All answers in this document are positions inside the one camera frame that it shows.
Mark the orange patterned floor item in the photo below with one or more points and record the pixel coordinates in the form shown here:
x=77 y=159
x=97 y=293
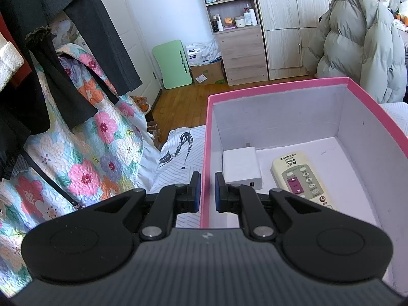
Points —
x=142 y=105

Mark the black belt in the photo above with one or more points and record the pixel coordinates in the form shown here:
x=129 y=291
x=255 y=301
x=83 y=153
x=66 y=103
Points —
x=47 y=181

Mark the white charger with plug prongs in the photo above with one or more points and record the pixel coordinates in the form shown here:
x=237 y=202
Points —
x=242 y=165

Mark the wooden bookshelf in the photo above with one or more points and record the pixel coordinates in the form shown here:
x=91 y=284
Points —
x=242 y=54

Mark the green folding table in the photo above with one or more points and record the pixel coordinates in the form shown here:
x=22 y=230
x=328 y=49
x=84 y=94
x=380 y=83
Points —
x=172 y=63

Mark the grey puffer jacket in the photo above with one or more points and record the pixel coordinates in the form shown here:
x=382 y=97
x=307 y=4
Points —
x=357 y=44

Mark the white jar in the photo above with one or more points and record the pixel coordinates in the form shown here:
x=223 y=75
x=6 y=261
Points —
x=239 y=21

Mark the black garment with lace trim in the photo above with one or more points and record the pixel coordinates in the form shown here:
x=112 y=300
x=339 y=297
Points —
x=57 y=86

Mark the red garment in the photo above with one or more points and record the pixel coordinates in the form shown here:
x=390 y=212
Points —
x=19 y=76

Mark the cream remote with pink buttons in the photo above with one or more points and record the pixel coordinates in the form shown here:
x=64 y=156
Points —
x=314 y=178

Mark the floral quilt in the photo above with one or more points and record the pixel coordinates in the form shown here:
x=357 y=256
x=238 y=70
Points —
x=95 y=153

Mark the cream coat with fleece cuffs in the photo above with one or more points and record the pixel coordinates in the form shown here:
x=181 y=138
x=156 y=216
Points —
x=8 y=60

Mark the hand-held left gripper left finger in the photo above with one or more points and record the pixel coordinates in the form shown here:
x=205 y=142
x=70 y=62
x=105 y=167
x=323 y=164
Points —
x=196 y=191

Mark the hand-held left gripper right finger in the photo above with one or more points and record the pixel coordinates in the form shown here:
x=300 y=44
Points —
x=218 y=191

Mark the white plastic tissue packs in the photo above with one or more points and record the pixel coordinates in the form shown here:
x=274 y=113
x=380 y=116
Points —
x=200 y=52

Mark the dark grey pinstripe dress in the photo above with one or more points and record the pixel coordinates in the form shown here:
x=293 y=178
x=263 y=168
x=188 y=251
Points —
x=105 y=38

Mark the white bottle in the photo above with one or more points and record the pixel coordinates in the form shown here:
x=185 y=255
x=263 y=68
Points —
x=250 y=17

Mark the white door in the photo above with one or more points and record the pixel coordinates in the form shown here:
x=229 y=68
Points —
x=134 y=38

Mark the small cardboard box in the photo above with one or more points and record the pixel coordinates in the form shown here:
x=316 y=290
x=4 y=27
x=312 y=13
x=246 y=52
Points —
x=210 y=75

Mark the pink cardboard box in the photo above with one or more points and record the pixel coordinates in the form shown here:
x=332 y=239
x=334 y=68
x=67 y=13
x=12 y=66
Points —
x=287 y=114

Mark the light wooden wardrobe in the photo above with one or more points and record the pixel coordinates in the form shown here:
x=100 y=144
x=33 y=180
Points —
x=287 y=6

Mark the black jacket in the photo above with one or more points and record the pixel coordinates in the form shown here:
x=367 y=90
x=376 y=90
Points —
x=16 y=127

